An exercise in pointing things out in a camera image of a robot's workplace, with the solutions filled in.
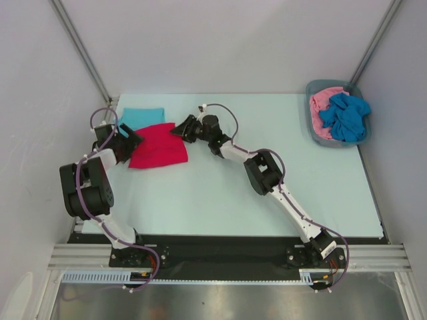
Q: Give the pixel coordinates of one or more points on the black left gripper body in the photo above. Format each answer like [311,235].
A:
[127,147]

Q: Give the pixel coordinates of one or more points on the aluminium frame post left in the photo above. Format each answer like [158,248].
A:
[77,42]

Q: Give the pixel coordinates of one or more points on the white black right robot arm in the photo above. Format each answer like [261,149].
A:
[265,176]

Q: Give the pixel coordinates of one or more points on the light blue cable duct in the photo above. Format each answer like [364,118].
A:
[251,275]

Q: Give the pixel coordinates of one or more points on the aluminium frame post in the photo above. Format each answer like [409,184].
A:
[77,42]
[385,23]

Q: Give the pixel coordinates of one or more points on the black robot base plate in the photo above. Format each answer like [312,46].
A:
[289,252]

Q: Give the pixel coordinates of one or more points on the aluminium frame rail front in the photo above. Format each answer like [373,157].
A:
[363,258]

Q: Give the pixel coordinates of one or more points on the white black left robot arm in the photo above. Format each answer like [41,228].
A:
[87,192]

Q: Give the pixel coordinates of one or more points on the folded light blue t-shirt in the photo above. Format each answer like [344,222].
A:
[137,119]

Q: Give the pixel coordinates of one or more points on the grey plastic laundry basket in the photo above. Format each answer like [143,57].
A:
[318,93]

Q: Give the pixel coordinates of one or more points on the red t-shirt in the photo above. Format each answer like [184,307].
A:
[159,148]

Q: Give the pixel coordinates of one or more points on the dark blue t-shirt in basket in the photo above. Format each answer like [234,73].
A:
[345,118]

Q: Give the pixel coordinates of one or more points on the aluminium frame post right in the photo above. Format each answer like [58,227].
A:
[385,23]

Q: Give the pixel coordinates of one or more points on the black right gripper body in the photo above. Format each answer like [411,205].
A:
[192,128]

